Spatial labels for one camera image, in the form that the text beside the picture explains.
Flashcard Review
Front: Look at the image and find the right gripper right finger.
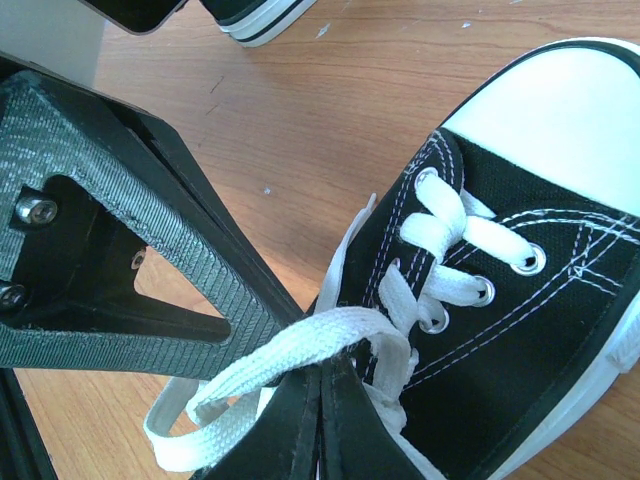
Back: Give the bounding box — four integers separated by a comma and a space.
319, 357, 422, 480

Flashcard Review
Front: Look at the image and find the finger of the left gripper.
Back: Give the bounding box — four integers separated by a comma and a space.
1, 70, 285, 378
1, 53, 302, 325

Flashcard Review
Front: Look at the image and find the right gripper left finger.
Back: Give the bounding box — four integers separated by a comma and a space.
192, 369, 321, 480

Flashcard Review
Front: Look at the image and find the black canvas sneaker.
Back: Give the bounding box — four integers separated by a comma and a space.
338, 37, 639, 479
201, 0, 316, 48

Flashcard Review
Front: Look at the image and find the white lace of sneaker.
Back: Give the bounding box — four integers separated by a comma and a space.
144, 167, 546, 479

